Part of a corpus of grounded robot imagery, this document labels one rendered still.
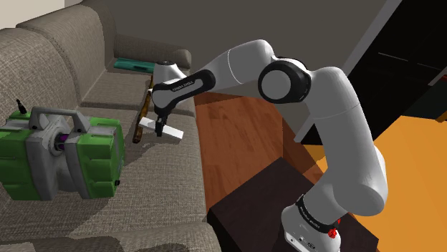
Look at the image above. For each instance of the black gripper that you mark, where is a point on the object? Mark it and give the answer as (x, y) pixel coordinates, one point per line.
(161, 122)

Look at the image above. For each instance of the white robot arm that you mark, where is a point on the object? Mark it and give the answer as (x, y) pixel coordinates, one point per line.
(335, 115)

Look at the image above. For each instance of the green and grey machine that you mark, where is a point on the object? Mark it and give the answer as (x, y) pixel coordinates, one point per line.
(97, 153)

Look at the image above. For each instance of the teal flat case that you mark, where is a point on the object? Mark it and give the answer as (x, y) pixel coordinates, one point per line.
(131, 65)

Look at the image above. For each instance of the beige fabric sofa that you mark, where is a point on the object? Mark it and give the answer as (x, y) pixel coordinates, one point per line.
(157, 188)

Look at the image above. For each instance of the brown wooden stick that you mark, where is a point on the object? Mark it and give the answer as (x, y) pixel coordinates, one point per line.
(142, 113)

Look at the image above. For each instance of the white flat rectangular box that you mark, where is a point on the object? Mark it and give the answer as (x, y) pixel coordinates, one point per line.
(173, 132)

